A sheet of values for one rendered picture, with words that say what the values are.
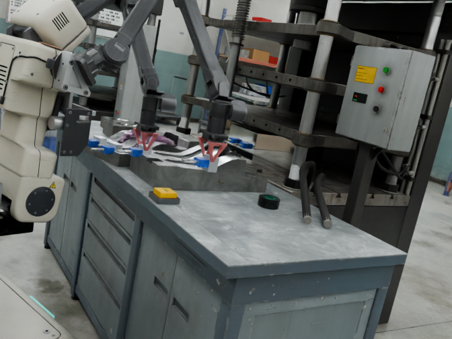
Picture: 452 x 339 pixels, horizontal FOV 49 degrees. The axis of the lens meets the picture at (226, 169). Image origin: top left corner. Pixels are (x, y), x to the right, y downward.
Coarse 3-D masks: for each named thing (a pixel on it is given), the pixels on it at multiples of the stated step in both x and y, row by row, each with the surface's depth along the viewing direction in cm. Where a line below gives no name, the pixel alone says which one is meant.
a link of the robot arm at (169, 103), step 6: (150, 78) 188; (150, 84) 187; (156, 84) 188; (150, 90) 187; (156, 90) 187; (162, 96) 190; (168, 96) 191; (174, 96) 191; (162, 102) 188; (168, 102) 188; (174, 102) 189; (162, 108) 188; (168, 108) 189; (174, 108) 189
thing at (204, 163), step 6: (204, 156) 175; (186, 162) 170; (192, 162) 171; (198, 162) 171; (204, 162) 172; (210, 162) 172; (216, 162) 174; (204, 168) 175; (210, 168) 173; (216, 168) 174
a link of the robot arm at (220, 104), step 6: (216, 102) 169; (222, 102) 170; (228, 102) 172; (216, 108) 168; (222, 108) 168; (228, 108) 172; (210, 114) 170; (216, 114) 169; (222, 114) 169; (228, 114) 172
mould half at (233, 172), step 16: (208, 144) 213; (144, 160) 187; (176, 160) 192; (224, 160) 193; (240, 160) 194; (144, 176) 186; (160, 176) 178; (176, 176) 181; (192, 176) 185; (208, 176) 188; (224, 176) 192; (240, 176) 196; (256, 176) 204
